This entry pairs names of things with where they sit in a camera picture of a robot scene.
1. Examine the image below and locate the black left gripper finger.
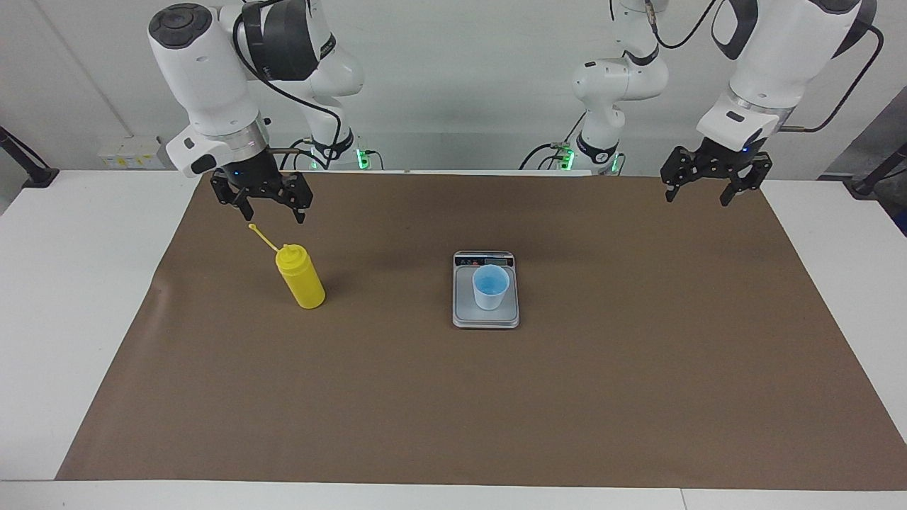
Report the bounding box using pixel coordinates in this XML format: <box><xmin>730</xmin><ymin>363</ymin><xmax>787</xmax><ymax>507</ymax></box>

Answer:
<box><xmin>660</xmin><ymin>147</ymin><xmax>711</xmax><ymax>203</ymax></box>
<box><xmin>721</xmin><ymin>154</ymin><xmax>774</xmax><ymax>208</ymax></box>

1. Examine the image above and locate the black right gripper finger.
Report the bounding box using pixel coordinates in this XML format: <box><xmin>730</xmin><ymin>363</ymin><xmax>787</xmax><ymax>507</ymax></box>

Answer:
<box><xmin>210</xmin><ymin>174</ymin><xmax>254</xmax><ymax>222</ymax></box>
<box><xmin>275</xmin><ymin>174</ymin><xmax>314</xmax><ymax>225</ymax></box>

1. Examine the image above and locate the yellow squeeze bottle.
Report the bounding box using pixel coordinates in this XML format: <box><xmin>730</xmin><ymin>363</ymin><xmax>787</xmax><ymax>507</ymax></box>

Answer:
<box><xmin>248</xmin><ymin>223</ymin><xmax>327</xmax><ymax>310</ymax></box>

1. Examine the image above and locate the light blue plastic cup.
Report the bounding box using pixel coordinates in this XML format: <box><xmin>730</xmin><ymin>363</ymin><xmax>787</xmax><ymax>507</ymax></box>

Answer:
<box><xmin>473</xmin><ymin>266</ymin><xmax>511</xmax><ymax>311</ymax></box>

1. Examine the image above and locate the silver digital kitchen scale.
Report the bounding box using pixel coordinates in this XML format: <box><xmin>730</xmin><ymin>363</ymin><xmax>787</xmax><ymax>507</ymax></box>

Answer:
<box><xmin>452</xmin><ymin>250</ymin><xmax>521</xmax><ymax>330</ymax></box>

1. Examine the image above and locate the black clamp stand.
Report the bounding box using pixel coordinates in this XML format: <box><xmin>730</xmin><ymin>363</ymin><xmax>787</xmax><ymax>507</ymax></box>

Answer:
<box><xmin>843</xmin><ymin>142</ymin><xmax>907</xmax><ymax>198</ymax></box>
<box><xmin>0</xmin><ymin>126</ymin><xmax>60</xmax><ymax>189</ymax></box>

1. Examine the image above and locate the brown paper mat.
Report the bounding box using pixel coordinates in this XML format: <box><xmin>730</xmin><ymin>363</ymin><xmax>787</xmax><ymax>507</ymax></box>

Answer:
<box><xmin>55</xmin><ymin>170</ymin><xmax>907</xmax><ymax>492</ymax></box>

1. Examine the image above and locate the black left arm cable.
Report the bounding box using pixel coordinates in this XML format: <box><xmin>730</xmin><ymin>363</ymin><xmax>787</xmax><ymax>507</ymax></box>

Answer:
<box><xmin>648</xmin><ymin>0</ymin><xmax>886</xmax><ymax>135</ymax></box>

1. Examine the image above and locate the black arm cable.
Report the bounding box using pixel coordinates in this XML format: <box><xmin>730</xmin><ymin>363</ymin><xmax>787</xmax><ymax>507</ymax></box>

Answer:
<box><xmin>648</xmin><ymin>0</ymin><xmax>886</xmax><ymax>135</ymax></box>
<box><xmin>232</xmin><ymin>0</ymin><xmax>342</xmax><ymax>171</ymax></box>

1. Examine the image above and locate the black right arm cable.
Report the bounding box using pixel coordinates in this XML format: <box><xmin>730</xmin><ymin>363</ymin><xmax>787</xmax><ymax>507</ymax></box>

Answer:
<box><xmin>232</xmin><ymin>0</ymin><xmax>342</xmax><ymax>171</ymax></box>

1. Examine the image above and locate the white wall socket box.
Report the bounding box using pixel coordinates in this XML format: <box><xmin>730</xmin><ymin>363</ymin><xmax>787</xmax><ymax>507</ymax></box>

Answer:
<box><xmin>98</xmin><ymin>136</ymin><xmax>165</xmax><ymax>169</ymax></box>

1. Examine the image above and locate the black base cable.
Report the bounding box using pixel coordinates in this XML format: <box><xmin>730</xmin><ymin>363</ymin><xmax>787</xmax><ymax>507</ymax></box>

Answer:
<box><xmin>519</xmin><ymin>110</ymin><xmax>589</xmax><ymax>171</ymax></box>

